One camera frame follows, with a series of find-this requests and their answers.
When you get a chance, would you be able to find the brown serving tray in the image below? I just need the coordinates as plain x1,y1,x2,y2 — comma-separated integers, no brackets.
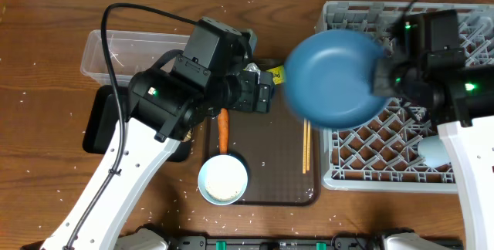
228,83,321,207

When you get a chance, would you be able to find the orange carrot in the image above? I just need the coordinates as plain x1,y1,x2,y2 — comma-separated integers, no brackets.
217,108,229,154

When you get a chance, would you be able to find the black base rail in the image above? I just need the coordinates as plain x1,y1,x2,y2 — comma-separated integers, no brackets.
113,225,464,250

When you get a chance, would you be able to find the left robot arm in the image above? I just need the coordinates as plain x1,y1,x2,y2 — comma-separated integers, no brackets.
42,17,273,250

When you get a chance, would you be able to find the blue plate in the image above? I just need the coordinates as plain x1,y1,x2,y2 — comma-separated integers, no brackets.
284,29,391,130

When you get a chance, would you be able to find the black tray bin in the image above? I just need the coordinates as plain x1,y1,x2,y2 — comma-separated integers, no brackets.
82,85,192,163

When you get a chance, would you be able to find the brown food scrap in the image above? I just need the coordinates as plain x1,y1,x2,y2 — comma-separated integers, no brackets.
182,130,192,142

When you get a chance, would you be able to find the light blue rice bowl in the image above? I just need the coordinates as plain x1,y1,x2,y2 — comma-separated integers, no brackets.
198,154,249,206

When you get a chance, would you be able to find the grey dishwasher rack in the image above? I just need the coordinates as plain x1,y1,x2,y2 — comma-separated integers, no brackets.
315,1,493,194

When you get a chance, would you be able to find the yellow green snack wrapper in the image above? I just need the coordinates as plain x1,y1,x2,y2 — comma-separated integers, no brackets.
268,66,285,85

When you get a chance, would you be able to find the left wooden chopstick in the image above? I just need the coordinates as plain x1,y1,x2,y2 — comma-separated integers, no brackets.
303,119,307,174

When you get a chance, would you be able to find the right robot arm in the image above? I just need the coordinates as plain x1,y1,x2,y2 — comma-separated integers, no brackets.
372,10,493,249

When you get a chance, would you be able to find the clear plastic bin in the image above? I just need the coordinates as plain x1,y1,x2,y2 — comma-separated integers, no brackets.
80,30,189,86

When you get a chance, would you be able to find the light blue cup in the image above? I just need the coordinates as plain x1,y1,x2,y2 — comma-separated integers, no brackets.
418,136,450,168

